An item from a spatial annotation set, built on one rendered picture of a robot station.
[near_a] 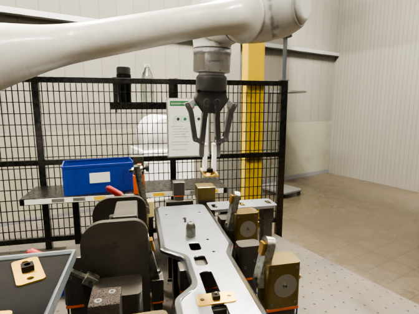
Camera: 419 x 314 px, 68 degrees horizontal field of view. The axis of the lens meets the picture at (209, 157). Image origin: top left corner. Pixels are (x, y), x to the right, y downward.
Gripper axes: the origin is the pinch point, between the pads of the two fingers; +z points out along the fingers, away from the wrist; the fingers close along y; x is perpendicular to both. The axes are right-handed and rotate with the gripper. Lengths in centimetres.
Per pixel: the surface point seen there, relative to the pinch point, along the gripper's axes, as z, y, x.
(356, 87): -32, 354, 482
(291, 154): 97, 233, 478
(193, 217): 30.1, -0.4, 33.0
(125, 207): 9.8, -20.1, -8.4
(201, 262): 29.9, -1.3, 0.6
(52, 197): 29, -58, 58
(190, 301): 27.9, -6.0, -17.7
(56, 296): 11.3, -26.0, -36.9
